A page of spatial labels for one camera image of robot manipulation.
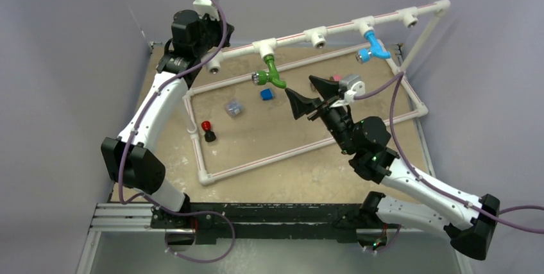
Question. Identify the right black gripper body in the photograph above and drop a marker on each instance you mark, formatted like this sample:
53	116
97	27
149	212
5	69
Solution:
339	122

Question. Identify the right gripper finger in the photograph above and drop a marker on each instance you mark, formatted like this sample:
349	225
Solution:
301	105
326	88

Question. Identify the green water faucet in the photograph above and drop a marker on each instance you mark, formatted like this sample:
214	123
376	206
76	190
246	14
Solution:
270	76

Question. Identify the white PVC pipe frame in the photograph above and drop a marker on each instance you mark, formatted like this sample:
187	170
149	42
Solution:
317	37

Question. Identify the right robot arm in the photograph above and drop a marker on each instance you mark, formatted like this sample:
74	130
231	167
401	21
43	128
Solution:
463	218

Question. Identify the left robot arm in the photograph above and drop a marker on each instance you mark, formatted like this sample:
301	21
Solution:
129	157

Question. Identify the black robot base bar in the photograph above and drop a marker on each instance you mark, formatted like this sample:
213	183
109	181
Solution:
342	222

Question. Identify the blue water faucet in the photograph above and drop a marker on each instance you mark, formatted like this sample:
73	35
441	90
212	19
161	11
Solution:
374	51

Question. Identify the pink capped small bottle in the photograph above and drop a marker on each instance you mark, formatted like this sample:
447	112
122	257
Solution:
331	78

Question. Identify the blue cube block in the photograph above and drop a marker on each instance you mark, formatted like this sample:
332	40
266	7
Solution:
267	94

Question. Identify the red and black knob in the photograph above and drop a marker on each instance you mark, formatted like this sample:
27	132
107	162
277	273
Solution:
209	134

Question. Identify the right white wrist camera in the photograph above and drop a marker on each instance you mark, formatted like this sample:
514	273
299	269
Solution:
350	87

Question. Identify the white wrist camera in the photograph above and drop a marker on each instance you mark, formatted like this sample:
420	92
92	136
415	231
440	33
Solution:
206	7
350	87

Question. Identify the aluminium table frame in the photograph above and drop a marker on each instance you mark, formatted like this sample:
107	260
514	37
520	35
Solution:
263	129

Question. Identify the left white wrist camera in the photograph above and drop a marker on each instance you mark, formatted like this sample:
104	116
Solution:
206	7

